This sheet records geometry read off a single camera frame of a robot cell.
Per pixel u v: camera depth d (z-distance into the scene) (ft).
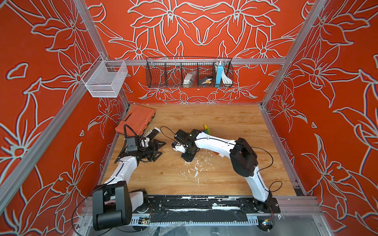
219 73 2.81
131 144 2.24
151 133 3.30
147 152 2.44
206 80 2.87
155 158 2.65
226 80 3.00
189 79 2.99
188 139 2.16
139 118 3.40
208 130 3.30
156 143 2.53
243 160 1.70
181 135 2.35
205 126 3.39
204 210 2.39
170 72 3.30
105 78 3.04
